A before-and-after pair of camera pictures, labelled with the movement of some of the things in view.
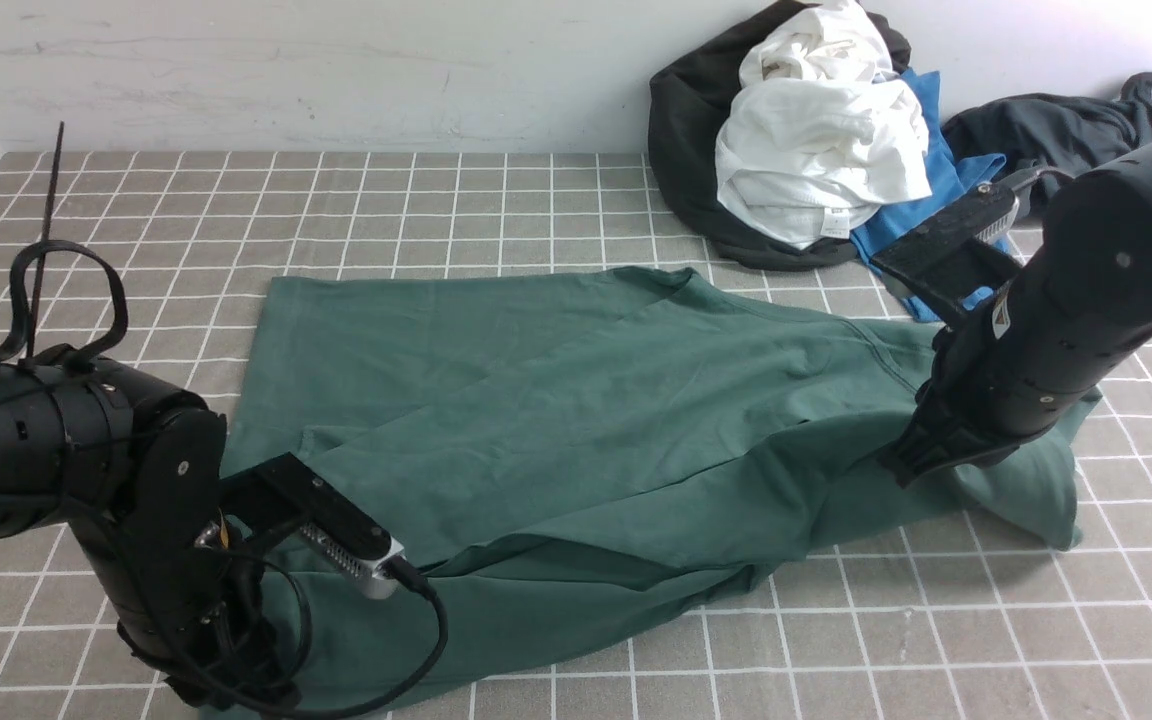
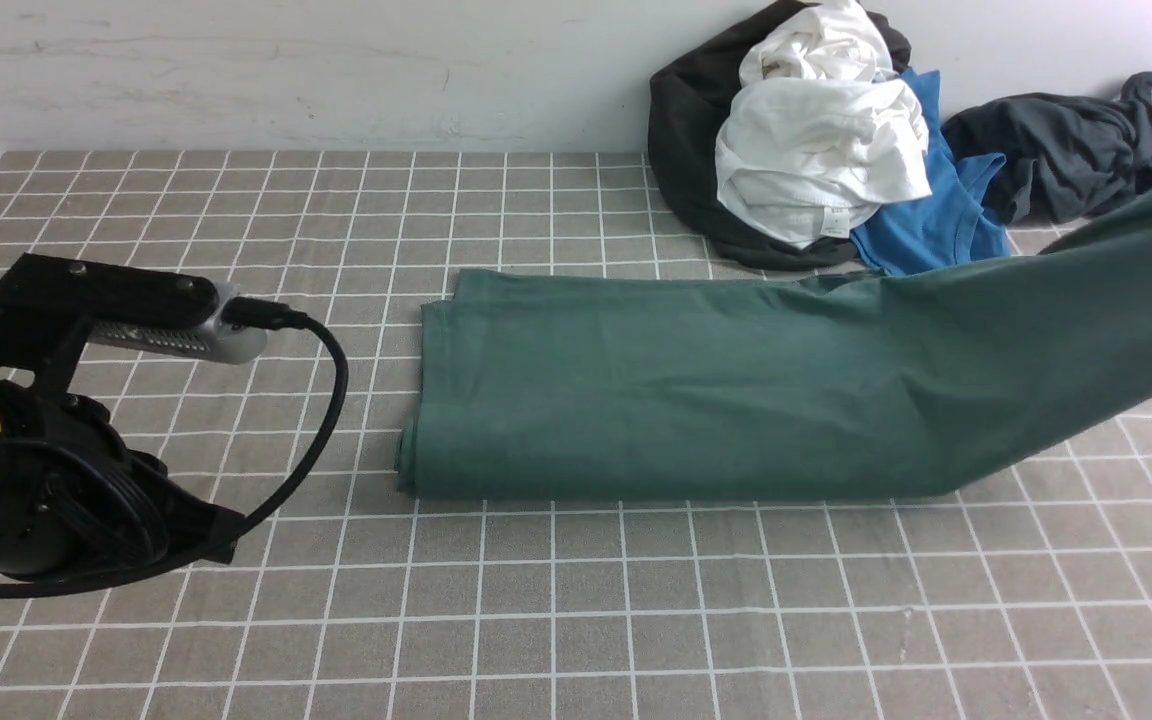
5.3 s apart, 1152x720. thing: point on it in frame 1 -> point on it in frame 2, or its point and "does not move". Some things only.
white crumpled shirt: (822, 132) does not move
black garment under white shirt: (689, 107) does not move
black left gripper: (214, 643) -> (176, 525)
